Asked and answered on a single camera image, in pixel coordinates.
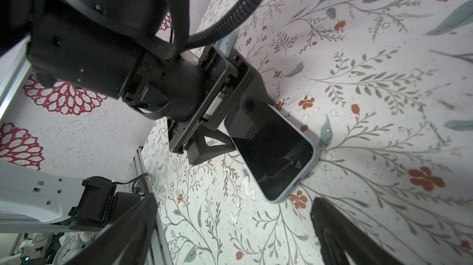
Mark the black phone pale green case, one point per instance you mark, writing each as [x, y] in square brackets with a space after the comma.
[277, 154]

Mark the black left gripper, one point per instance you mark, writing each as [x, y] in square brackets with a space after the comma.
[225, 78]

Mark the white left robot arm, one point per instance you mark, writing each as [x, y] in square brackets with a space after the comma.
[142, 53]

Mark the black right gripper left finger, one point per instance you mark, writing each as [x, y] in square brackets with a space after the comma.
[109, 247]

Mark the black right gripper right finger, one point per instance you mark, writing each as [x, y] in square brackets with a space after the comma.
[341, 241]

